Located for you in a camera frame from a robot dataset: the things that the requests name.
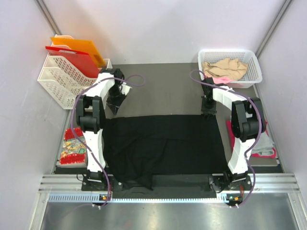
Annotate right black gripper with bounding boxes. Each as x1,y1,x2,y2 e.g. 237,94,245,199
201,96,217,118

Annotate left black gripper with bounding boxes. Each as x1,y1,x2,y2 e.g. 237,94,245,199
106,84,128,115

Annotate black t-shirt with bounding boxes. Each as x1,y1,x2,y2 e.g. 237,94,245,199
103,115,228,189

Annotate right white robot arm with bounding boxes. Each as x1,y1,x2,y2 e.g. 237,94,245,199
201,78,266,191

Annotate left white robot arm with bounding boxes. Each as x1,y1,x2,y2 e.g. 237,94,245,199
73,69,130,190

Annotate pink t-shirt in basket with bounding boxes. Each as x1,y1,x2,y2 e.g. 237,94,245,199
213,77,232,85

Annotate beige t-shirt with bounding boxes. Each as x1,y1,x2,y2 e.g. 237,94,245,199
201,58,248,81

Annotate red folder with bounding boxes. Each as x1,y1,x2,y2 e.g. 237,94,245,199
45,46,100,79

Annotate white plastic laundry basket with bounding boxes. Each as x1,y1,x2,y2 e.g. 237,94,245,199
198,49,262,88

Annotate white perforated file organizer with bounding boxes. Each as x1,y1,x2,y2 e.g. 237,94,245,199
37,43,112,110

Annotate orange folder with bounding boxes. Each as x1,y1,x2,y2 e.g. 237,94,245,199
50,35,106,68

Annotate folded grey t-shirt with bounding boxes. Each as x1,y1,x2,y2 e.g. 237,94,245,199
251,132,274,157

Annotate red children's book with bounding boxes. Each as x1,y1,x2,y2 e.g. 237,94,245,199
59,128,87,167

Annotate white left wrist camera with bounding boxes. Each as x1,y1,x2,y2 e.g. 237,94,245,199
120,83,132,96

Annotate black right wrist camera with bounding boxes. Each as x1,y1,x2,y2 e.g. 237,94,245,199
201,78,214,97

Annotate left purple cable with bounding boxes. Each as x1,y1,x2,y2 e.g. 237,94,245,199
71,74,146,208

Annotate purple cable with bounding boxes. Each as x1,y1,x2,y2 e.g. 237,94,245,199
71,74,146,208
189,69,262,208

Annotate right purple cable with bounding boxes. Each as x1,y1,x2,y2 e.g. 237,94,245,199
189,69,262,208

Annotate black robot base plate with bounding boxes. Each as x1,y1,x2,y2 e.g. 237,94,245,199
81,167,253,198

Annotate aluminium frame rail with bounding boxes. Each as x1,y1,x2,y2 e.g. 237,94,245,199
39,173,299,193

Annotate white slotted cable duct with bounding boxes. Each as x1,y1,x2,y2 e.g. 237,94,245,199
48,193,239,204

